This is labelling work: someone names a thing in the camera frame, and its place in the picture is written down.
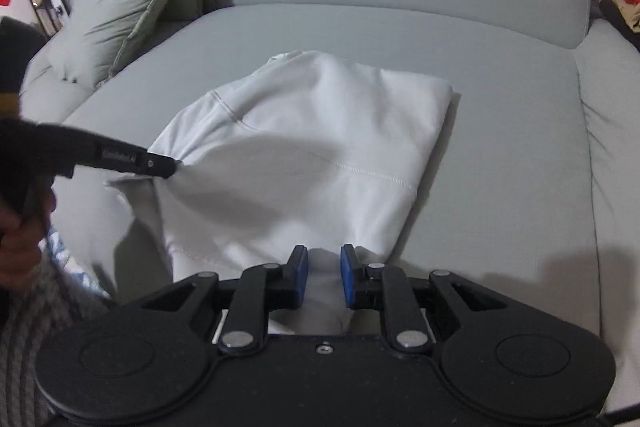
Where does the white hoodie garment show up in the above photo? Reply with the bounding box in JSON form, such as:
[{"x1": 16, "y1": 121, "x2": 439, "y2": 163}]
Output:
[{"x1": 112, "y1": 51, "x2": 452, "y2": 335}]

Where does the person's left hand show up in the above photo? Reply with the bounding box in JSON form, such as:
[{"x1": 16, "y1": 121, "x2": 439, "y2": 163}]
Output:
[{"x1": 1, "y1": 187, "x2": 56, "y2": 291}]

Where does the grey striped sleeve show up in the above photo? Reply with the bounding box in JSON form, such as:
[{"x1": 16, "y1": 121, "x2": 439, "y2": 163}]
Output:
[{"x1": 1, "y1": 255, "x2": 110, "y2": 426}]

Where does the grey sofa pillow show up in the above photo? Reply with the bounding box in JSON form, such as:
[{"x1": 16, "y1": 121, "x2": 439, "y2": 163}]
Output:
[{"x1": 48, "y1": 0, "x2": 198, "y2": 87}]

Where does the grey sofa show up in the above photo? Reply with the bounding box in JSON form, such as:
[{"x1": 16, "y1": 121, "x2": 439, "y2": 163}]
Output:
[{"x1": 22, "y1": 0, "x2": 639, "y2": 402}]

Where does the black folded garment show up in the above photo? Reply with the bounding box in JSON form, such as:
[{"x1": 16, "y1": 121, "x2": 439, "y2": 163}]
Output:
[{"x1": 599, "y1": 0, "x2": 640, "y2": 51}]

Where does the tan folded garment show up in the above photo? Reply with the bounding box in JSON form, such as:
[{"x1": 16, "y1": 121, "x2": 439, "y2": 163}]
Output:
[{"x1": 610, "y1": 0, "x2": 640, "y2": 34}]

